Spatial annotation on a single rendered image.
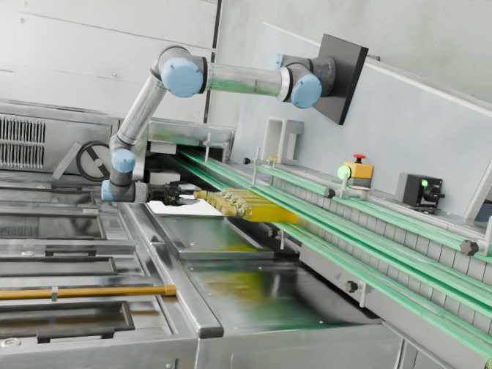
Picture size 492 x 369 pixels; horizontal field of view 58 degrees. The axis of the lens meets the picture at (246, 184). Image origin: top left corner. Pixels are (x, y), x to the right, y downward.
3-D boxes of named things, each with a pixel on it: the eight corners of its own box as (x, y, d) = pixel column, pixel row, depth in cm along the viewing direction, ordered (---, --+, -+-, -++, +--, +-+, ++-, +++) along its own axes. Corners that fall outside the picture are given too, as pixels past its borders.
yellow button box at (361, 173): (357, 182, 150) (339, 181, 147) (361, 161, 149) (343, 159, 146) (370, 187, 144) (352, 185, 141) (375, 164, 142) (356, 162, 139)
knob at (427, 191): (433, 201, 117) (444, 205, 114) (421, 200, 115) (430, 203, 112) (437, 185, 116) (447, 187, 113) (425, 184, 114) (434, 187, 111)
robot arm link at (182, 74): (312, 64, 157) (159, 43, 138) (330, 80, 146) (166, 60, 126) (302, 94, 164) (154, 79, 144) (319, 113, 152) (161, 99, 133)
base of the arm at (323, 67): (323, 50, 170) (300, 47, 167) (340, 65, 159) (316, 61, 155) (310, 86, 179) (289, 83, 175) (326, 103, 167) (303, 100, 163)
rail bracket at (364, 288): (381, 302, 118) (339, 304, 113) (385, 277, 117) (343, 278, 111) (391, 308, 114) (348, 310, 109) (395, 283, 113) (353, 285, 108)
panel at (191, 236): (199, 200, 235) (135, 197, 221) (200, 195, 234) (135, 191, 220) (274, 259, 153) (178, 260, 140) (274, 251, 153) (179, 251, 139)
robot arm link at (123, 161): (111, 142, 153) (107, 168, 158) (113, 159, 144) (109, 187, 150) (135, 144, 156) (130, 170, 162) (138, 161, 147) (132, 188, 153)
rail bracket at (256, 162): (266, 188, 183) (239, 186, 178) (272, 148, 181) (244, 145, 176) (269, 189, 181) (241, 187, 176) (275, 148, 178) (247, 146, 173)
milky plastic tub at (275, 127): (277, 166, 204) (260, 165, 201) (284, 118, 201) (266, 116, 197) (294, 173, 189) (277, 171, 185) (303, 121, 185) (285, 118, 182)
